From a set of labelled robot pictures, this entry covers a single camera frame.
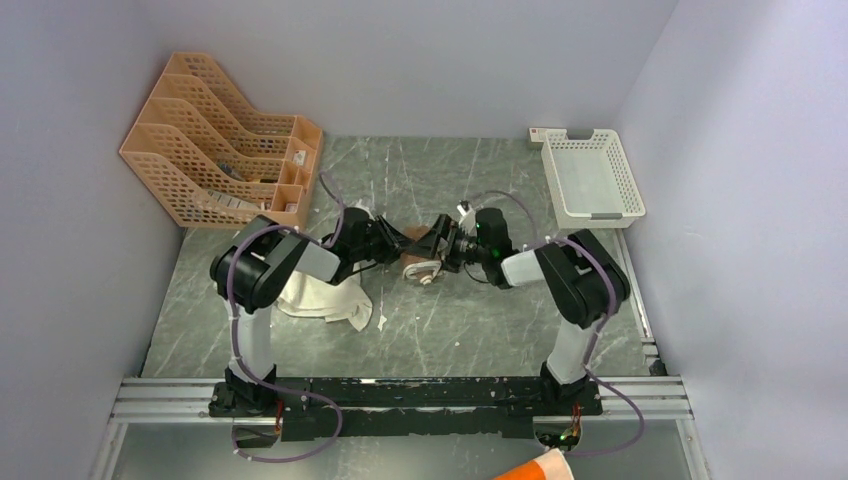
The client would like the white plastic basket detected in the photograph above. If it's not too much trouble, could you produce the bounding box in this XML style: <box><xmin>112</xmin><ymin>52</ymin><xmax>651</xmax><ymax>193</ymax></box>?
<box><xmin>541</xmin><ymin>129</ymin><xmax>646</xmax><ymax>230</ymax></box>

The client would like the yellow brown bear towel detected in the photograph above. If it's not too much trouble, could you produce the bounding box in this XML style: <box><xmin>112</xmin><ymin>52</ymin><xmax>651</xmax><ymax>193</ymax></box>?
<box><xmin>400</xmin><ymin>225</ymin><xmax>442</xmax><ymax>285</ymax></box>

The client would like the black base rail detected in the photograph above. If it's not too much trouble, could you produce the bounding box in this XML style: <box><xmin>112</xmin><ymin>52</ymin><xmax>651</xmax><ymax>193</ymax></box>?
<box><xmin>208</xmin><ymin>376</ymin><xmax>603</xmax><ymax>441</ymax></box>

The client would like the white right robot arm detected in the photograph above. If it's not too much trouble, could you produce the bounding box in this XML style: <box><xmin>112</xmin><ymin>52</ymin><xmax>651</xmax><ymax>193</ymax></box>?
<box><xmin>403</xmin><ymin>208</ymin><xmax>631</xmax><ymax>414</ymax></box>

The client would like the orange plastic file rack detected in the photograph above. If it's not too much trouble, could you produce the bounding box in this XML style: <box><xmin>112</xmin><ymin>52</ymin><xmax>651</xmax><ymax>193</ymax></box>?
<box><xmin>119</xmin><ymin>52</ymin><xmax>323</xmax><ymax>229</ymax></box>

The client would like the white towel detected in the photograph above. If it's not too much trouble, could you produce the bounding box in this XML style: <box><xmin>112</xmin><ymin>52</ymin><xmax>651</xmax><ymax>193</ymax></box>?
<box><xmin>275</xmin><ymin>271</ymin><xmax>373</xmax><ymax>332</ymax></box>

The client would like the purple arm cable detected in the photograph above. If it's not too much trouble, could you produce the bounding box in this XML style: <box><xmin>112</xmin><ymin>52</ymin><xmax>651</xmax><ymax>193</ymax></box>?
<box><xmin>463</xmin><ymin>190</ymin><xmax>647</xmax><ymax>458</ymax></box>
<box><xmin>225</xmin><ymin>172</ymin><xmax>349</xmax><ymax>464</ymax></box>

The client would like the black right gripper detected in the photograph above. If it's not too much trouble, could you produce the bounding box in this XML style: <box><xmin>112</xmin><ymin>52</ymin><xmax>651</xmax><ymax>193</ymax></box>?
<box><xmin>406</xmin><ymin>214</ymin><xmax>490</xmax><ymax>273</ymax></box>

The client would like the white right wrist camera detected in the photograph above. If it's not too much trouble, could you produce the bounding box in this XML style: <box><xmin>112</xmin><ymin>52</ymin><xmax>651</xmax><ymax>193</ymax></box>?
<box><xmin>457</xmin><ymin>201</ymin><xmax>476</xmax><ymax>233</ymax></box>

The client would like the orange white striped object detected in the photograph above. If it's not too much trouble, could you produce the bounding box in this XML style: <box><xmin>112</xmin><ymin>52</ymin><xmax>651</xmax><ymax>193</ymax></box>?
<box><xmin>495</xmin><ymin>449</ymin><xmax>575</xmax><ymax>480</ymax></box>

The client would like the small white red box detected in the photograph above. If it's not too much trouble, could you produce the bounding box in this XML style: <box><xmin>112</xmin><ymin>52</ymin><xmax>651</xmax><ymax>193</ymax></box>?
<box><xmin>527</xmin><ymin>128</ymin><xmax>546</xmax><ymax>149</ymax></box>

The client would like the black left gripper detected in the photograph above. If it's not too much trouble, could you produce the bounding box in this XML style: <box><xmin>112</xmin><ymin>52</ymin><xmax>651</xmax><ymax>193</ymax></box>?
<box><xmin>352</xmin><ymin>215</ymin><xmax>415</xmax><ymax>265</ymax></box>

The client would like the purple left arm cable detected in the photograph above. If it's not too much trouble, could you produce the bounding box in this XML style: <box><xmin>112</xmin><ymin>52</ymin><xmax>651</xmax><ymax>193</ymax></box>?
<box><xmin>225</xmin><ymin>172</ymin><xmax>349</xmax><ymax>464</ymax></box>

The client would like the aluminium frame rail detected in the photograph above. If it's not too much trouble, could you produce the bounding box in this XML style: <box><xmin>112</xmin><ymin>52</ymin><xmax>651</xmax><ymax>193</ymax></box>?
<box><xmin>110</xmin><ymin>376</ymin><xmax>694</xmax><ymax>423</ymax></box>

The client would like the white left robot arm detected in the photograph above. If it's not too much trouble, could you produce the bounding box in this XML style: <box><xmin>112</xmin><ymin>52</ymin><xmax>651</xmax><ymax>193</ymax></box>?
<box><xmin>209</xmin><ymin>207</ymin><xmax>415</xmax><ymax>417</ymax></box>

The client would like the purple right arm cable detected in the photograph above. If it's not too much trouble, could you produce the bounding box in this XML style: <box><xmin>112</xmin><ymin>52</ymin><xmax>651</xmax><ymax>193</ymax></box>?
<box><xmin>463</xmin><ymin>190</ymin><xmax>647</xmax><ymax>458</ymax></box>

